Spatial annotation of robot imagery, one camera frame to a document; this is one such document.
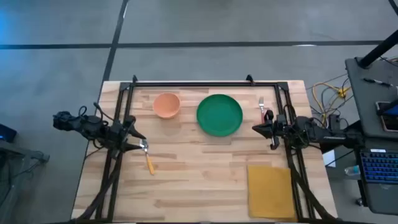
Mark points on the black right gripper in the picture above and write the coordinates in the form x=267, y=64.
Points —
x=281, y=129

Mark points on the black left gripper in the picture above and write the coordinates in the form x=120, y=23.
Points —
x=117, y=133

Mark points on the orange plastic bowl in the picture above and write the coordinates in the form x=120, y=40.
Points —
x=166, y=105

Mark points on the green plastic plate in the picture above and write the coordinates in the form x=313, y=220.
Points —
x=219, y=115

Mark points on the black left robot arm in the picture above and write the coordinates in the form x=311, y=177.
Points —
x=87, y=127

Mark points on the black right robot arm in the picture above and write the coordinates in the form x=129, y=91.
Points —
x=323, y=132

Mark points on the yellow cloth napkin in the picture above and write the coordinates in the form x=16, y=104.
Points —
x=270, y=191

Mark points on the black power adapter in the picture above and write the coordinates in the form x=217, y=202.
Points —
x=334, y=121

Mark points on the white paper sheet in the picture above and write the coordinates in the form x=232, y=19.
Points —
x=329, y=158

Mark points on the clear water bottle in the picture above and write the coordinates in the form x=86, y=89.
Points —
x=353, y=170

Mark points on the grey side desk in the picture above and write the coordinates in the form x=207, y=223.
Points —
x=363, y=105

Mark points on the grey metal stand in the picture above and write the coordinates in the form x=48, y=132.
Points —
x=18, y=155

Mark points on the laptop keyboard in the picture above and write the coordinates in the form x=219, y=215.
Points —
x=379, y=168

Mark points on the black pen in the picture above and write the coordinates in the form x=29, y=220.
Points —
x=377, y=82

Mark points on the tablet with black case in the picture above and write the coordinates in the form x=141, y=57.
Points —
x=388, y=116

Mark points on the dark device with blue light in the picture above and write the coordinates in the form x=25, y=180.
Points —
x=7, y=133

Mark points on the black pole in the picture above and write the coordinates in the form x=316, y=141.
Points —
x=377, y=49

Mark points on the black frame clamp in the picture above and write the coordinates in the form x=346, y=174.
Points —
x=134, y=78
x=249, y=79

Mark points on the black aluminium table frame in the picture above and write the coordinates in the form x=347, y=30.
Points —
x=202, y=84

